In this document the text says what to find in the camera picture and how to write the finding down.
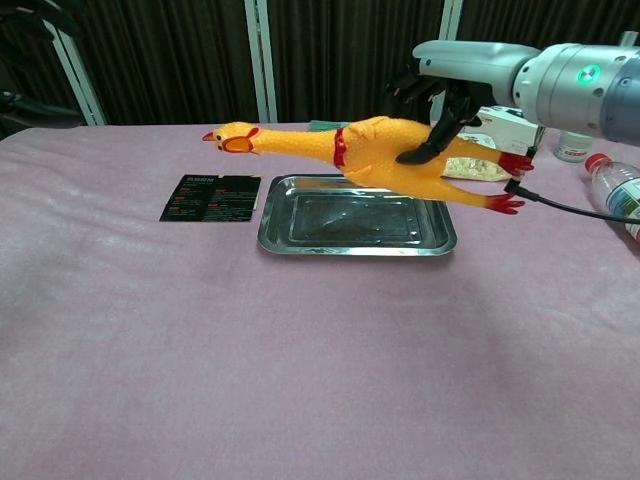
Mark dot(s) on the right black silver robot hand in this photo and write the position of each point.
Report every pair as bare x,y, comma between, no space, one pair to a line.
465,62

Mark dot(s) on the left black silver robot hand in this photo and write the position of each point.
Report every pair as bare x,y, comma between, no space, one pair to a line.
30,17

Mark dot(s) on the yellow rubber chicken toy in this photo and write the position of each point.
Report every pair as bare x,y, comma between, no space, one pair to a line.
380,155

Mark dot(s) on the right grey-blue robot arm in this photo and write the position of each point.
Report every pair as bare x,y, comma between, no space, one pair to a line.
575,100

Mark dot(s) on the stainless steel rectangular tray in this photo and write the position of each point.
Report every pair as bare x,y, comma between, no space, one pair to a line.
350,225

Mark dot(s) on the white product box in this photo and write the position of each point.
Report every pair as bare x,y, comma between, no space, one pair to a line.
510,130

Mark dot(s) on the clear bag of yellow snacks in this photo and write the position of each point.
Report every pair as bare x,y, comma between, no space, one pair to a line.
475,167

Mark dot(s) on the small white jar grey lid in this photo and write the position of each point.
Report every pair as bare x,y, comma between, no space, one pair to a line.
572,147

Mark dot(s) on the black pleated curtain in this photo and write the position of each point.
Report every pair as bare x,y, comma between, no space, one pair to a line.
175,60

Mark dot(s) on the teal dustpan with brush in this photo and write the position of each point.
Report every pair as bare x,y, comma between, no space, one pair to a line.
325,125

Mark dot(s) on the clear water bottle red label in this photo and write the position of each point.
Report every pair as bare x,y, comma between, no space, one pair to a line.
620,185

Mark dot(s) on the black printed card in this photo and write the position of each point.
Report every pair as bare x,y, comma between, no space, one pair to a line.
212,197

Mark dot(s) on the pink table cloth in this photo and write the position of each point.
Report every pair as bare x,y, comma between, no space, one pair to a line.
250,350

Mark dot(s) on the grey aluminium partition post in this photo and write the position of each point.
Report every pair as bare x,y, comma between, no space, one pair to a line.
260,60
75,75
452,20

